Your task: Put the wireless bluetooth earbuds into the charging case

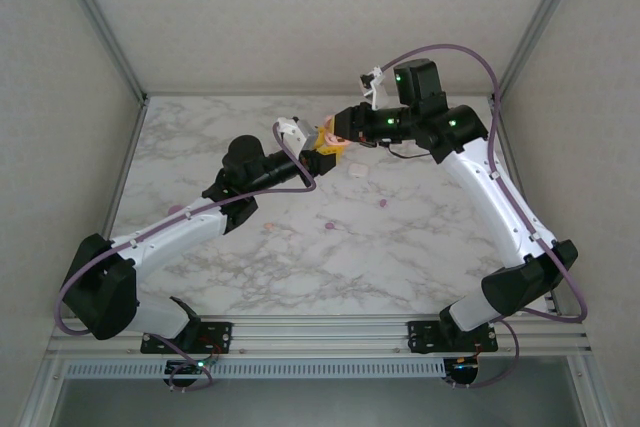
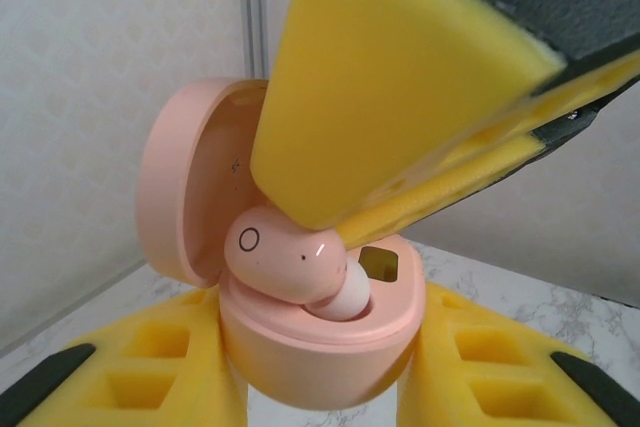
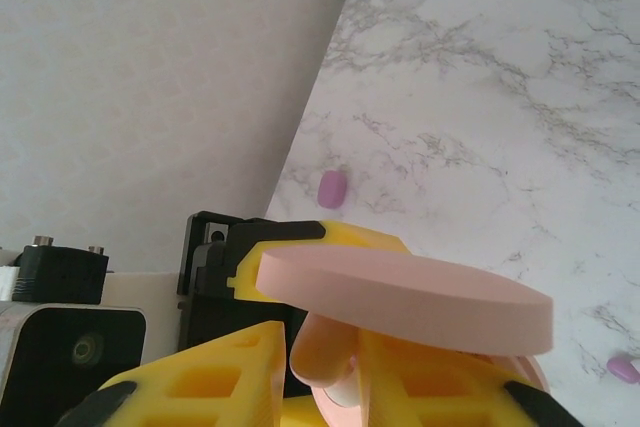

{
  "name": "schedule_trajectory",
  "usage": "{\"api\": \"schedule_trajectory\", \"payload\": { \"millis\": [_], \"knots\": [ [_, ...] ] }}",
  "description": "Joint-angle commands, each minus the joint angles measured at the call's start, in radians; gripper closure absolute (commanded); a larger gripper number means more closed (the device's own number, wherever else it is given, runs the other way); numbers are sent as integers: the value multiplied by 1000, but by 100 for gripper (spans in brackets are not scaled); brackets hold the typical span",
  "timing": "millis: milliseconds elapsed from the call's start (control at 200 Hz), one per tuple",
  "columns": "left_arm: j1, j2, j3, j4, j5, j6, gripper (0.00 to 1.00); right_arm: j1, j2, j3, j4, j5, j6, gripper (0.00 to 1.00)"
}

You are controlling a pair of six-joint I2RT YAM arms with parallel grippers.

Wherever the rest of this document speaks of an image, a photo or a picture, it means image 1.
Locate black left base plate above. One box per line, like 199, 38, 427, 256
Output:
139, 321, 235, 354

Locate aluminium frame post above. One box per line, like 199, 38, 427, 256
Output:
52, 0, 151, 108
489, 0, 594, 108

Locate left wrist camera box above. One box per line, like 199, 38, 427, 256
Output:
275, 116, 326, 153

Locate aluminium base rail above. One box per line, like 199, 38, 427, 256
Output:
47, 314, 594, 358

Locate grey slotted cable duct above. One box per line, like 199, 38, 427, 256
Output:
64, 359, 446, 378

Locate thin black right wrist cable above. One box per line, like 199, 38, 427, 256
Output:
387, 144, 429, 159

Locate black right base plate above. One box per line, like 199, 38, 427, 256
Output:
407, 319, 501, 353

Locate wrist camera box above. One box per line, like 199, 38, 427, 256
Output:
359, 65, 390, 111
275, 116, 326, 153

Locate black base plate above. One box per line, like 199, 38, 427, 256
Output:
139, 321, 235, 354
407, 319, 501, 353

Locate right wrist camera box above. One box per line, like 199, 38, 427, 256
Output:
359, 65, 390, 111

